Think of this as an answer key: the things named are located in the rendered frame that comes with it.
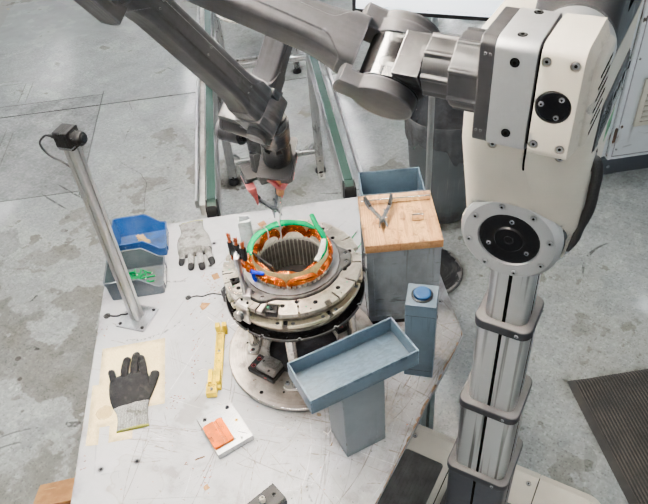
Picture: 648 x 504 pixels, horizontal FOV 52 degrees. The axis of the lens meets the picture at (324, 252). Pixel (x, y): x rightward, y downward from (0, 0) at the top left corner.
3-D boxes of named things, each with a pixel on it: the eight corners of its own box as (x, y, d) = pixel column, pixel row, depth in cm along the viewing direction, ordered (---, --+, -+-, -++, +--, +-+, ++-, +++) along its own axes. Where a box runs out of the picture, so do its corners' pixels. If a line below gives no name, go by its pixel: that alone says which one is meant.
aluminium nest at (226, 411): (197, 422, 159) (195, 416, 158) (231, 404, 163) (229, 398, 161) (219, 459, 152) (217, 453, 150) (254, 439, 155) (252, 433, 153)
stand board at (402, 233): (357, 203, 176) (357, 196, 174) (429, 197, 175) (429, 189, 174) (365, 254, 161) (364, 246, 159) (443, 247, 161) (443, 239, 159)
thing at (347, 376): (321, 477, 146) (310, 401, 127) (300, 440, 154) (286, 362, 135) (416, 428, 154) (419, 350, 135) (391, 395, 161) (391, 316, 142)
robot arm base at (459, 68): (484, 144, 72) (496, 38, 64) (415, 129, 75) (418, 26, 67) (509, 106, 77) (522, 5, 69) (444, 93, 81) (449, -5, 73)
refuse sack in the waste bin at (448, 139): (395, 155, 336) (395, 92, 313) (469, 144, 339) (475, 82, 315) (413, 200, 308) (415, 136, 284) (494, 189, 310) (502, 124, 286)
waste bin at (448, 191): (396, 189, 350) (396, 94, 313) (466, 179, 352) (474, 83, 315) (413, 234, 323) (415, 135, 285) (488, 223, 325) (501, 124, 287)
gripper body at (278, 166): (257, 182, 127) (252, 159, 121) (265, 139, 132) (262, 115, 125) (290, 185, 127) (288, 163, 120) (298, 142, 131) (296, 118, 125)
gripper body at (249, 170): (239, 171, 155) (234, 144, 150) (281, 159, 157) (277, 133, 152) (247, 186, 150) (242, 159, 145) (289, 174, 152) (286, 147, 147)
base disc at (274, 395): (233, 300, 187) (233, 297, 187) (370, 288, 187) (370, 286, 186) (224, 417, 158) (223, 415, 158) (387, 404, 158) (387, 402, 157)
